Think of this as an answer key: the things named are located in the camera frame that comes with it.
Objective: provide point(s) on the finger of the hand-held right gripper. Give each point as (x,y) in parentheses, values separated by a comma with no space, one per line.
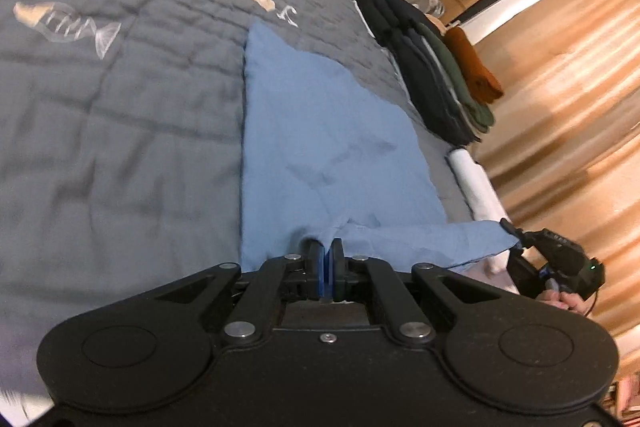
(517,234)
(525,274)

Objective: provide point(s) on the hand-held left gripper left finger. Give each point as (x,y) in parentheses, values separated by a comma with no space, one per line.
(315,272)

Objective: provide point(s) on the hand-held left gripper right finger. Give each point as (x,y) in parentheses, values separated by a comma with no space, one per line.
(339,272)

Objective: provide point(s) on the blue bed sheet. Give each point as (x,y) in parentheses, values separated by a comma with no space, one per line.
(325,132)

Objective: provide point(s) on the stack of folded dark clothes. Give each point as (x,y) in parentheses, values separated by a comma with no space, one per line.
(425,72)

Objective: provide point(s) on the person's right hand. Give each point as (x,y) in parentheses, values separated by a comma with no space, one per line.
(567,302)

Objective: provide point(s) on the white rolled towel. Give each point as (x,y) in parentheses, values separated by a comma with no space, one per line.
(475,182)

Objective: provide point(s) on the beige curtain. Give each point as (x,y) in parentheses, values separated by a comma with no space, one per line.
(575,107)

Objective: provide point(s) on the green folded garment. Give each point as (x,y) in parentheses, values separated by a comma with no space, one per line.
(465,97)

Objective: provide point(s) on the rust orange folded garment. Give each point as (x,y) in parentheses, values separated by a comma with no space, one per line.
(475,67)

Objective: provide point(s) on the grey printed quilt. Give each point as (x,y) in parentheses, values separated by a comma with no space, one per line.
(125,107)

